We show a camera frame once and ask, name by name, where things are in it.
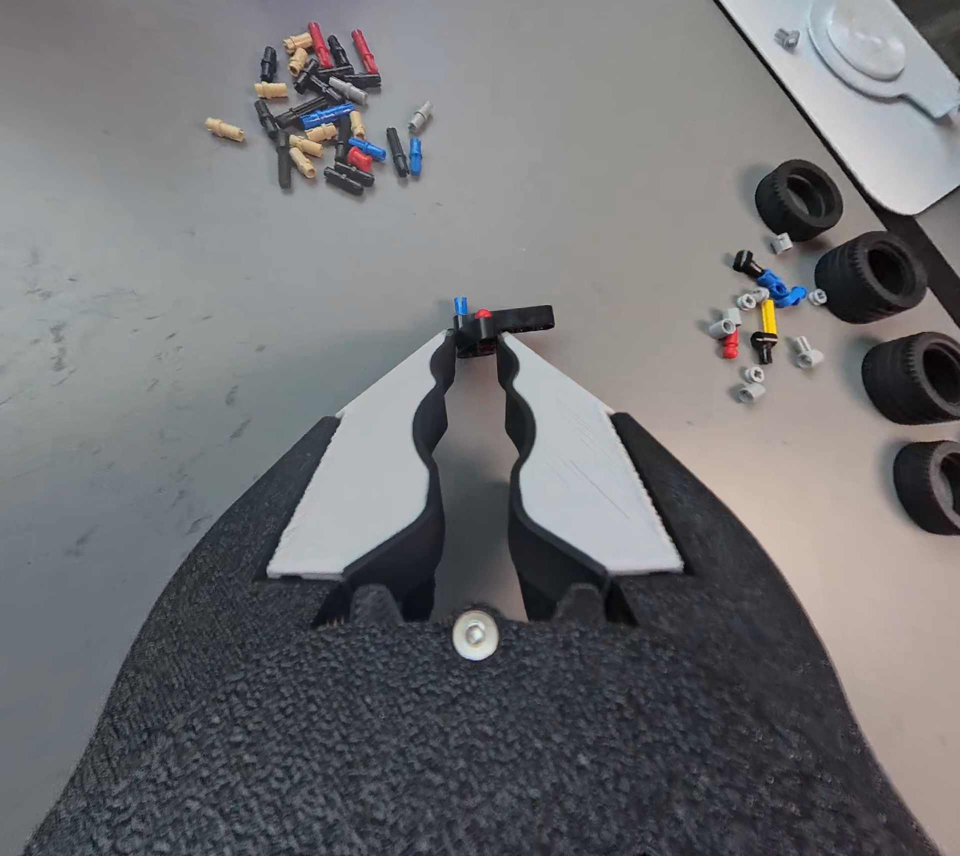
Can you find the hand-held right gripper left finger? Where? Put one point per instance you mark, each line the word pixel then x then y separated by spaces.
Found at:
pixel 360 496

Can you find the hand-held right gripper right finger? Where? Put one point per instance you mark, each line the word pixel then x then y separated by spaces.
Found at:
pixel 592 488

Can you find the short black holed brick beam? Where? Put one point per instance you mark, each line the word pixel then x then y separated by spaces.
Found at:
pixel 525 316

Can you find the grey desk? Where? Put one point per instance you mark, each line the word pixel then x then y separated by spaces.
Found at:
pixel 150 346

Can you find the scatter of small brick connectors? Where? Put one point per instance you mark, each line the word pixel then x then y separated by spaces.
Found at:
pixel 766 316

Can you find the black rubber toy tyre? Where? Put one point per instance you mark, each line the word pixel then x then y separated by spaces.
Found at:
pixel 772 192
pixel 919 488
pixel 889 376
pixel 840 278

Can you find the pile of small connector pins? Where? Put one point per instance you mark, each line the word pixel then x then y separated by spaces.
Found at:
pixel 319 42

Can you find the single grey brick connector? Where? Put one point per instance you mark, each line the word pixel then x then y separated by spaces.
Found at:
pixel 787 38

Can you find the silver monitor stand base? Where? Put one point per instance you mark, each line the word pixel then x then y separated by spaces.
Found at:
pixel 765 8

